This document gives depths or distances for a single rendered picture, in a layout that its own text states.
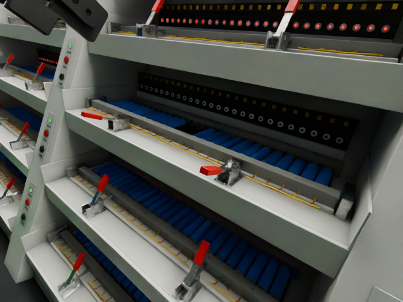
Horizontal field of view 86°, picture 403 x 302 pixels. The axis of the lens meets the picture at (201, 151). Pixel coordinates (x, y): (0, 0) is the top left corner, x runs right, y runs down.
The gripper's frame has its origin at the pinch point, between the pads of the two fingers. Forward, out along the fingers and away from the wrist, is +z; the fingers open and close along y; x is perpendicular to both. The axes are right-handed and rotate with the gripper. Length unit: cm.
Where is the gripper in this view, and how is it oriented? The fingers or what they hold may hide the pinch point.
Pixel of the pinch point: (65, 19)
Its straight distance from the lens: 28.3
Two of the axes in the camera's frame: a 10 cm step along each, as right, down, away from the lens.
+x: 4.3, -9.0, 0.8
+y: 8.0, 3.3, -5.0
